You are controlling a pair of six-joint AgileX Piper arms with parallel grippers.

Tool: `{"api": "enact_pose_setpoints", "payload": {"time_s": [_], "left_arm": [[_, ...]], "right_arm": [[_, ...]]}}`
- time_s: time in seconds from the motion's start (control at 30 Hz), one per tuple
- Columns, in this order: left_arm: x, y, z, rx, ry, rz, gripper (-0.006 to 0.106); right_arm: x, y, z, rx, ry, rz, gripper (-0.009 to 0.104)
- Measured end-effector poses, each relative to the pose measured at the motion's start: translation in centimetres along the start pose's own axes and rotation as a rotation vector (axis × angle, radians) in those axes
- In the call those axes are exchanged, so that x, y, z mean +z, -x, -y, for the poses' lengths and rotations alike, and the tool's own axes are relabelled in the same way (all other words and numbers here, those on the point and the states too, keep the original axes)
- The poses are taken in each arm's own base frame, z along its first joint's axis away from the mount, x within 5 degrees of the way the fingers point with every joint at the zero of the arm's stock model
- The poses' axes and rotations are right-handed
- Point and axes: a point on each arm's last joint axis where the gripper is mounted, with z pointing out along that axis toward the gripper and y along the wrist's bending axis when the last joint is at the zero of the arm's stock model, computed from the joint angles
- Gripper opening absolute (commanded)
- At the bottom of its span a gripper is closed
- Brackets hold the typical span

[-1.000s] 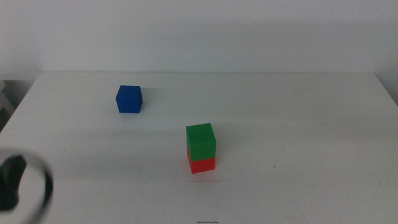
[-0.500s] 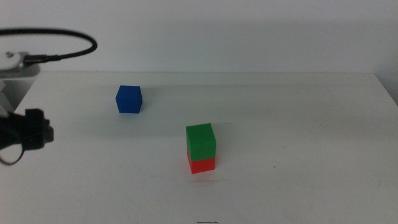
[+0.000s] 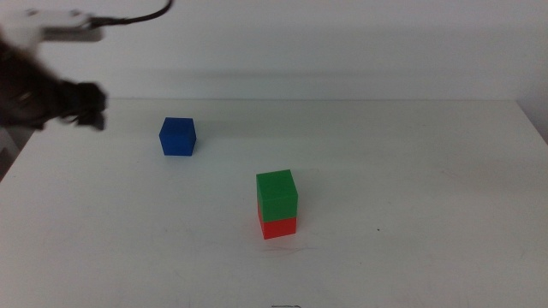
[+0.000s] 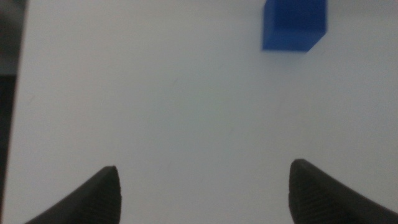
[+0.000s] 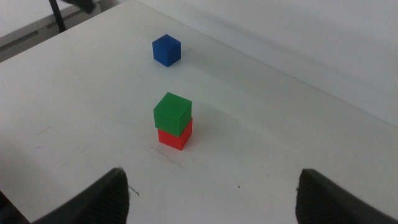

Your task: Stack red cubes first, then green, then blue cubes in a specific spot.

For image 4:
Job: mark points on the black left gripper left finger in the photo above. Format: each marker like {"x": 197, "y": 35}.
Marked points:
{"x": 90, "y": 202}

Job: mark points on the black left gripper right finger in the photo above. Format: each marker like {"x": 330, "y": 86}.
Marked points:
{"x": 323, "y": 199}

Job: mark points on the blue cube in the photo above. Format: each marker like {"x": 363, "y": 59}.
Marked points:
{"x": 293, "y": 25}

